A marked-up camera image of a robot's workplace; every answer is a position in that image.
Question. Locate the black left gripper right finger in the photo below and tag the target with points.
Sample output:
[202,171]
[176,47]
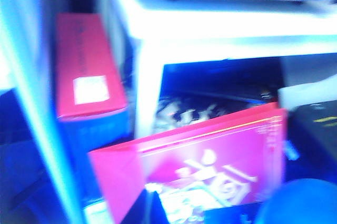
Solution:
[158,213]

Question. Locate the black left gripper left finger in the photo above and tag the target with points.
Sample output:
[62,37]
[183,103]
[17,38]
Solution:
[142,211]

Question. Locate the pink printed gift box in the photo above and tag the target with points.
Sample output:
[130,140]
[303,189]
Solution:
[210,150]

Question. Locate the blue glossy oval object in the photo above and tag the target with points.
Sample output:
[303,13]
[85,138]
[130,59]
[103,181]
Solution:
[297,203]

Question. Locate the red and blue carton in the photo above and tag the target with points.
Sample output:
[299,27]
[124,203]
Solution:
[87,63]

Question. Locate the black box yellow print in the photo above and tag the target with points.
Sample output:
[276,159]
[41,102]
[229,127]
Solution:
[316,134]

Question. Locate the white foam sheet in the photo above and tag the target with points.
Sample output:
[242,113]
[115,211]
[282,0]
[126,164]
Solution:
[302,95]

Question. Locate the white table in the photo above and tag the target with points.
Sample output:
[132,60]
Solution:
[210,29]

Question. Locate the grey cardboard sheet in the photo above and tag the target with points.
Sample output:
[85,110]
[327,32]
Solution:
[308,69]

